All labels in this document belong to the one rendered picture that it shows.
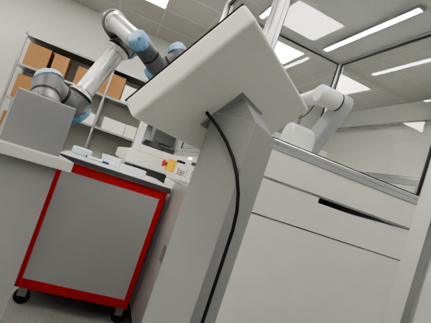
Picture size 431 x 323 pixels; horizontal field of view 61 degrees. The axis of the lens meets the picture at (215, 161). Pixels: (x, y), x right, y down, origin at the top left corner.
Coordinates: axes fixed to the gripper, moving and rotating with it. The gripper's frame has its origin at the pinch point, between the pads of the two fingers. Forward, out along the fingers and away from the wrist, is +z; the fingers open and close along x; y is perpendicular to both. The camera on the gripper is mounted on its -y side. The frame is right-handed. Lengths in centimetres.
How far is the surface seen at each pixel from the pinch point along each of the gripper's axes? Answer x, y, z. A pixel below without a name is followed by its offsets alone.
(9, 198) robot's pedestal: -79, -7, -7
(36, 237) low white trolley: -88, -58, -3
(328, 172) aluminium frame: 32.1, -3.3, 38.0
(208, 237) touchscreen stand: -30, 46, 41
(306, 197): 18.9, -5.0, 42.4
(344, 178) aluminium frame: 38, -5, 43
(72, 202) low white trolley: -67, -55, -10
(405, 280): -30, 107, 52
